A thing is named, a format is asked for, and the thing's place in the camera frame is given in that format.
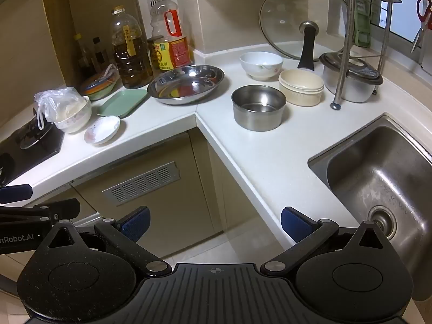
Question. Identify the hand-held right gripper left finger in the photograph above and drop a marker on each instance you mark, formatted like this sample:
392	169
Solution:
135	222

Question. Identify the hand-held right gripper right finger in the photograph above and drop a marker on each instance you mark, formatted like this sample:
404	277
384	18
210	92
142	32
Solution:
295	222

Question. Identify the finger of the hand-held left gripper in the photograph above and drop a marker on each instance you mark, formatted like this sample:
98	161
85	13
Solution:
64	207
15	193

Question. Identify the small white saucer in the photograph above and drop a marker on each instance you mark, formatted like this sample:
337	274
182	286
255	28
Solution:
101	130

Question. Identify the stainless steel bowl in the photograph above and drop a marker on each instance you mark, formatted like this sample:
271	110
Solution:
256	118

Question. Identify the green rectangular plate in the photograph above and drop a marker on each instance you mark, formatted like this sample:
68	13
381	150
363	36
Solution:
121	103

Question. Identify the cream plastic bowl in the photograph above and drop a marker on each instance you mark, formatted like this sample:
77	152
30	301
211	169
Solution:
300	91

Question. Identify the stainless steel plate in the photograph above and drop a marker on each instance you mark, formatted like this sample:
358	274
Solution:
185	84

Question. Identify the white floral ceramic bowl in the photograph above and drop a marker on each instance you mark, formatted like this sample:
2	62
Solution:
260	69

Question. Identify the black gas stove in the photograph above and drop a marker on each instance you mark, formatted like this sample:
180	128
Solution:
20	162

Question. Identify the cabinet vent grille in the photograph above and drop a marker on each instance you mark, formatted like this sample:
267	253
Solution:
141	182

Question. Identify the beige cabinet door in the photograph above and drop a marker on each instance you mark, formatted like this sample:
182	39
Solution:
189	175

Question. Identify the sink drain strainer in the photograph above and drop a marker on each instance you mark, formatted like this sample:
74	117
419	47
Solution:
382	222

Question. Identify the white patterned bowl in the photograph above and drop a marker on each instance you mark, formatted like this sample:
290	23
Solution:
77	118

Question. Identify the clear plastic bag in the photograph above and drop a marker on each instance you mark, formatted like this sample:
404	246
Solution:
50	103

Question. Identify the stainless steel sink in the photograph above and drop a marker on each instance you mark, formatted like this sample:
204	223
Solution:
371	162

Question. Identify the multicoloured bowl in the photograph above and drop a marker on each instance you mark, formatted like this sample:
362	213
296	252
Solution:
98	87

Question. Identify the stainless steel pot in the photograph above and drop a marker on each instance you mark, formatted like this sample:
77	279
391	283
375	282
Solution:
357	92

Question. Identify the small bottle yellow cap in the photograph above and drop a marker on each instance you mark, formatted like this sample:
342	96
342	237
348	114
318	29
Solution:
82	57

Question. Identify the small dark sauce bottle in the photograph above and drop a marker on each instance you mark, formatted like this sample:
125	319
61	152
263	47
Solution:
99	57

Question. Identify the metal dish rack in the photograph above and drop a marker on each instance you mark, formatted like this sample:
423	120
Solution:
341	74

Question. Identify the large oil bottle yellow cap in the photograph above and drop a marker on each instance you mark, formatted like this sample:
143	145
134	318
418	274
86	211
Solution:
131	60

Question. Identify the dark steel pot lid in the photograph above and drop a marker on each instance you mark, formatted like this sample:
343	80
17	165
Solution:
359	71

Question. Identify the window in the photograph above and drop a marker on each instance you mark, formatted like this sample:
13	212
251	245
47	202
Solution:
401	20

